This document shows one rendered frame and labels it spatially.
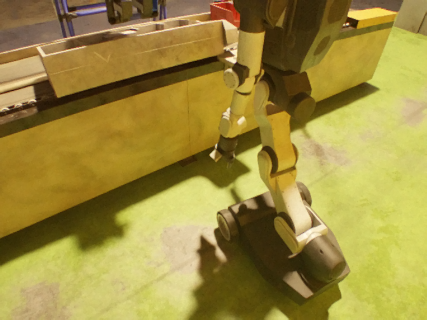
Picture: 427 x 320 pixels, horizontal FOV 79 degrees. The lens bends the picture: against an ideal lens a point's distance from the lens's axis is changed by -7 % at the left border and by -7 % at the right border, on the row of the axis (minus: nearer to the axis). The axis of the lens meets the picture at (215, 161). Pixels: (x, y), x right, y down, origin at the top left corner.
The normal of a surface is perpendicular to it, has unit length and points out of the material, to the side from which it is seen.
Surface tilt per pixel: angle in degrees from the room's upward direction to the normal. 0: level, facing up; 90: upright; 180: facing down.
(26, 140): 90
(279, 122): 61
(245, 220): 45
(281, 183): 39
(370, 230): 0
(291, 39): 90
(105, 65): 80
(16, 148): 90
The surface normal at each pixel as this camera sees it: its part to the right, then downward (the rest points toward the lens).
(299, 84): 0.33, -0.07
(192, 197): 0.03, -0.73
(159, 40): 0.58, 0.43
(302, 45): -0.73, 0.45
